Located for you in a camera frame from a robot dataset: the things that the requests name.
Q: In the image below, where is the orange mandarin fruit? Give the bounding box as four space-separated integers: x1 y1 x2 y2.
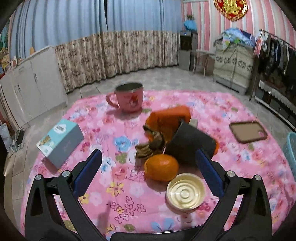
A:
144 154 179 182

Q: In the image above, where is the blue tissue box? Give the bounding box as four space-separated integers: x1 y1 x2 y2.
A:
36 119 84 169

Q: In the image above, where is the light blue laundry basket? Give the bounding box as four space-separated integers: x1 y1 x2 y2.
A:
282 132 296 179

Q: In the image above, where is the brown phone case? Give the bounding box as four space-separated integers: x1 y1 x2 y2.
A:
229 120 268 144

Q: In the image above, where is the pink floral tablecloth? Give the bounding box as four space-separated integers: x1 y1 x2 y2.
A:
20 90 295 238

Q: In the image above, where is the low tv shelf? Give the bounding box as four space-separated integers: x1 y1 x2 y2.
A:
252 80 295 131

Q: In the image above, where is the white cabinet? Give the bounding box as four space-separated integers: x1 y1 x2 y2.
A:
1 46 68 128

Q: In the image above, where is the pink metal mug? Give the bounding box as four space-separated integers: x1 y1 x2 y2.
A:
106 82 144 113

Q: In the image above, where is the cloth covered chest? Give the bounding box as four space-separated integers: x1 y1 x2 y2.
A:
213 39 254 95

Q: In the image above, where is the clothes rack with clothes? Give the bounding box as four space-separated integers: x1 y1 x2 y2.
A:
249 29 295 102

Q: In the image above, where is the floral beige curtain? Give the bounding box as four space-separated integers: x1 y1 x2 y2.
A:
55 31 179 93

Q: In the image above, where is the small folding table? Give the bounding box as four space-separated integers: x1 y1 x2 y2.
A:
191 49 215 77

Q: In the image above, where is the pile of blue bedding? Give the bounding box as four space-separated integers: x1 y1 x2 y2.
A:
214 28 255 51

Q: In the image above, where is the water dispenser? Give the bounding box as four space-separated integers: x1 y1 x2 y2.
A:
179 31 198 71

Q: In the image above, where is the red heart wall decoration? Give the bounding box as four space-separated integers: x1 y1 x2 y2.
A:
214 0 248 22

